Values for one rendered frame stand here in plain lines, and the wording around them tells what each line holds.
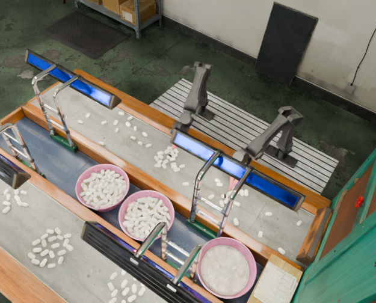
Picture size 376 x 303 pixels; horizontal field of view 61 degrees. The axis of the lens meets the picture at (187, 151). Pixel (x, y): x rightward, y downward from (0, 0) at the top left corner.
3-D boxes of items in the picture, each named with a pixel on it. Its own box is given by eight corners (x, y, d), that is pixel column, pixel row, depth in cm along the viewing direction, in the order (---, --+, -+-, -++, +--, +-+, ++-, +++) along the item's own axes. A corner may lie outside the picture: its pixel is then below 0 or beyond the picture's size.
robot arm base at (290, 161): (297, 160, 182) (302, 153, 185) (266, 143, 188) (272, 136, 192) (293, 168, 188) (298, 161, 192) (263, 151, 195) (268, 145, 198)
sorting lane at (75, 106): (65, 81, 216) (64, 79, 214) (322, 222, 162) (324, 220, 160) (29, 106, 199) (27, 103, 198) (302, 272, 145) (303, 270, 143)
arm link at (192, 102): (197, 111, 167) (213, 58, 171) (181, 107, 168) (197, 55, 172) (198, 117, 179) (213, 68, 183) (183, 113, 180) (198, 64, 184)
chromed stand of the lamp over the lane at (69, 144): (74, 119, 201) (55, 59, 166) (98, 133, 195) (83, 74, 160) (50, 137, 190) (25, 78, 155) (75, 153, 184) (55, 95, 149)
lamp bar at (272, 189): (178, 132, 151) (180, 121, 145) (303, 199, 132) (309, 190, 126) (169, 142, 146) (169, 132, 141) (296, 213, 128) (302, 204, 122)
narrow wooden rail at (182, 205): (32, 113, 204) (27, 100, 196) (297, 276, 150) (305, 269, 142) (25, 118, 201) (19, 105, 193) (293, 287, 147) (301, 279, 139)
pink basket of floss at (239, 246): (190, 248, 153) (191, 240, 146) (243, 241, 157) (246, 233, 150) (200, 308, 137) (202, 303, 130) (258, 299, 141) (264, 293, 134)
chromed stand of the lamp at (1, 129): (21, 160, 179) (-13, 102, 144) (46, 178, 173) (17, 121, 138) (-9, 184, 168) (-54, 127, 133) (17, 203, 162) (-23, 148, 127)
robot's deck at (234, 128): (182, 82, 237) (182, 77, 233) (336, 165, 197) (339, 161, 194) (91, 156, 189) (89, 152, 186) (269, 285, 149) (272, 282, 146)
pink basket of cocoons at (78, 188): (103, 166, 180) (101, 156, 173) (141, 189, 172) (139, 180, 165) (68, 199, 165) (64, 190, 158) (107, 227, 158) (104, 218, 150)
